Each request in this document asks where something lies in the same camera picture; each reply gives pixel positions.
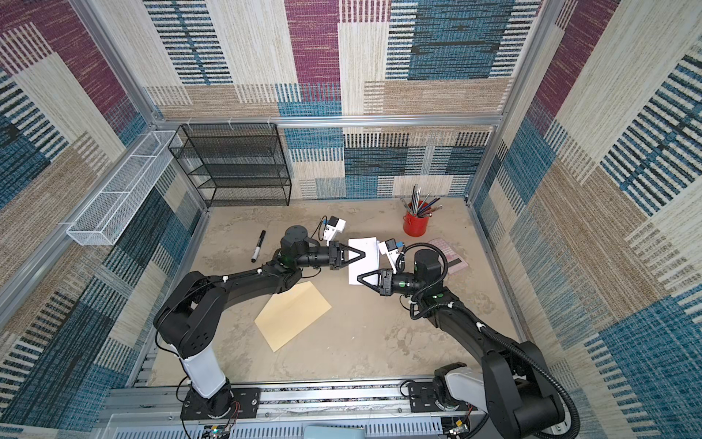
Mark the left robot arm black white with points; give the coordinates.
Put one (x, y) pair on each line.
(190, 316)

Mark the tan manila envelope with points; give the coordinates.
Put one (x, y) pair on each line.
(288, 314)

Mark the black and white marker pen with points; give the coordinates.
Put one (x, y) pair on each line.
(257, 248)

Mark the white letter paper blue border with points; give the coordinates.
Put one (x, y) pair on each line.
(370, 263)

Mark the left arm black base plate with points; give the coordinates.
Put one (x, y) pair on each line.
(241, 403)

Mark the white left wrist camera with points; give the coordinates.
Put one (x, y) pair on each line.
(332, 228)

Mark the red pen cup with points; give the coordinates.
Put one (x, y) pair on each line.
(415, 226)

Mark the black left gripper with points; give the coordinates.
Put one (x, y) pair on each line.
(335, 255)

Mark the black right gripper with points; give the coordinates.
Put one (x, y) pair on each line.
(387, 282)

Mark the pink calculator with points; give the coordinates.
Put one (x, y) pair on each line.
(456, 262)

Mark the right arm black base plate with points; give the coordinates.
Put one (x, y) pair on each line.
(424, 398)

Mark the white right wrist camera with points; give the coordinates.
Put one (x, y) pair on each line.
(391, 249)

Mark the pens in red cup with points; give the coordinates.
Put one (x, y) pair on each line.
(420, 206)

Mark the white mesh wire basket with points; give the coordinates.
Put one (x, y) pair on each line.
(103, 221)

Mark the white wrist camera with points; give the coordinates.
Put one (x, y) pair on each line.
(332, 228)
(391, 249)

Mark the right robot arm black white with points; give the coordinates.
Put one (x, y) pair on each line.
(521, 396)

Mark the black mesh wire shelf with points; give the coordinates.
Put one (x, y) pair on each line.
(234, 164)

